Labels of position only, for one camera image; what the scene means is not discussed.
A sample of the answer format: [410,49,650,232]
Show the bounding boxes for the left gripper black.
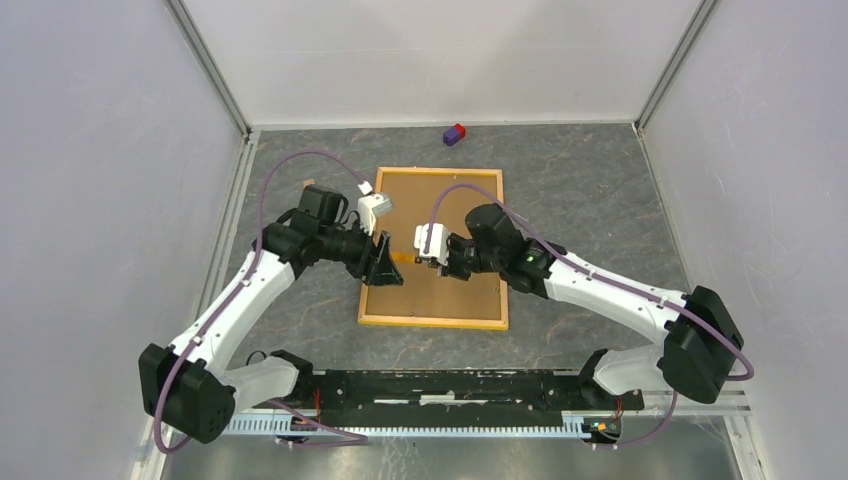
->
[319,216,404,287]

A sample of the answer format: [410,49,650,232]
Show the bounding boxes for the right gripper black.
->
[427,234,503,283]

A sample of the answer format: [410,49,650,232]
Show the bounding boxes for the yellow picture frame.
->
[357,166,511,332]

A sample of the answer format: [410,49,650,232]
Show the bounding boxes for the orange handled screwdriver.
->
[391,252,420,264]

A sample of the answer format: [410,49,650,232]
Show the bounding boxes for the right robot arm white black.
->
[413,203,744,408]

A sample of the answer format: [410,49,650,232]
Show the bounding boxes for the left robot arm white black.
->
[138,183,403,444]

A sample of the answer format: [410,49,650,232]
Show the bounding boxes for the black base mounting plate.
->
[283,369,645,428]

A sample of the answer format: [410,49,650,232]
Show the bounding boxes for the purple red toy brick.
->
[442,123,467,146]

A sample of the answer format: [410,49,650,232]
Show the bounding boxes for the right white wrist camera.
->
[413,223,450,264]

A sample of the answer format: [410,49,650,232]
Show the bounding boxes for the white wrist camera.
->
[413,223,450,264]
[357,193,393,235]

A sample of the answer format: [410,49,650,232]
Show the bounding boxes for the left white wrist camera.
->
[357,193,393,235]

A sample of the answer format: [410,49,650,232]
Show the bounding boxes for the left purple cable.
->
[152,150,370,455]

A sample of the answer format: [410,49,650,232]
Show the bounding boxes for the white slotted cable duct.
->
[222,410,591,440]

